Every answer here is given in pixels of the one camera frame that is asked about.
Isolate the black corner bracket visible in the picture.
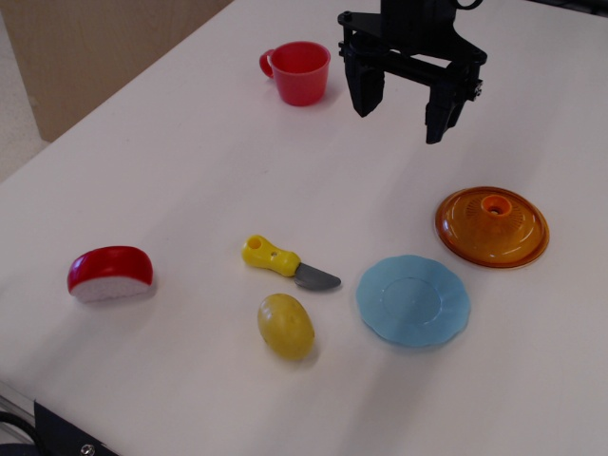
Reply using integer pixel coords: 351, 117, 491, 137
34, 402, 118, 456

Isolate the red and white toy sushi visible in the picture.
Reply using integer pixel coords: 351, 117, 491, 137
66, 246, 154, 302

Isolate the orange transparent pot lid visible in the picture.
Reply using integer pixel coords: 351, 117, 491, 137
434, 186, 550, 269

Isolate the beige wooden cabinet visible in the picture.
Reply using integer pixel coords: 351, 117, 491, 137
1, 0, 228, 142

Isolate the aluminium table edge rail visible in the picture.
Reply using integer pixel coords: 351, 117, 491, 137
0, 382, 35, 426

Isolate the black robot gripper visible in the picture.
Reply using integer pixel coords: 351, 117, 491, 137
338, 1, 487, 144

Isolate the yellow toy potato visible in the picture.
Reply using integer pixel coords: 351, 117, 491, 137
257, 294, 315, 360

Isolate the black cable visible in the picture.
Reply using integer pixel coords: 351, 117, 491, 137
0, 410, 39, 456

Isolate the red plastic cup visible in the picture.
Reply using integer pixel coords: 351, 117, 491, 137
258, 41, 331, 106

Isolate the yellow handled toy knife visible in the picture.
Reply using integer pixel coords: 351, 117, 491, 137
241, 235, 341, 292

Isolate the light blue plastic plate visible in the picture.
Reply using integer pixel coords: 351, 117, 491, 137
355, 255, 471, 348

